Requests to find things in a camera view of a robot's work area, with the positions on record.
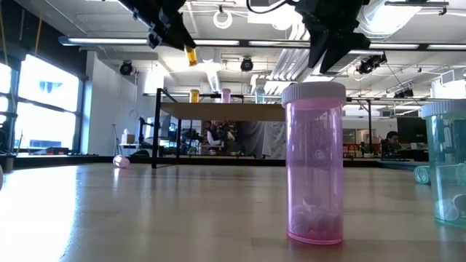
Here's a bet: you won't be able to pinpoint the long ceiling light bar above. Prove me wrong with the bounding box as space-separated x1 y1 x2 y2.
58 35 466 52

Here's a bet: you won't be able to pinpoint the person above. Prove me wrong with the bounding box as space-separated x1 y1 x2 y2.
380 130 402 156
203 122 237 156

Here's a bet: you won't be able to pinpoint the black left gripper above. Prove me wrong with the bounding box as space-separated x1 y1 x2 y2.
118 0 197 51

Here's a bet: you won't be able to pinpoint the black computer monitor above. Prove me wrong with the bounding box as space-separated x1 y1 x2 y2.
396 116 429 152

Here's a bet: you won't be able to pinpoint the black aluminium extrusion frame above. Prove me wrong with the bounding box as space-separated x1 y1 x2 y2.
0 154 430 172

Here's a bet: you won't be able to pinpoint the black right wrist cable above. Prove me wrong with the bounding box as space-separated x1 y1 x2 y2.
245 0 298 15

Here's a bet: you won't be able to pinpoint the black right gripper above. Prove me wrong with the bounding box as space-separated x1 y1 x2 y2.
294 0 372 76

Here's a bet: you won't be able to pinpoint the white hanging sheet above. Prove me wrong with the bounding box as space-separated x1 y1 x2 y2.
238 122 287 159

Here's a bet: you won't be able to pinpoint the white hanging ring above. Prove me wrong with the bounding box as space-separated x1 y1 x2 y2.
213 9 234 30

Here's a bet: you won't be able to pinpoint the wooden shelf black metal legs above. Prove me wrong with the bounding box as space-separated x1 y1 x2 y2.
151 87 373 170

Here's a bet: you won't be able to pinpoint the large window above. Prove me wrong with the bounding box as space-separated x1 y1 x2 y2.
0 54 83 154

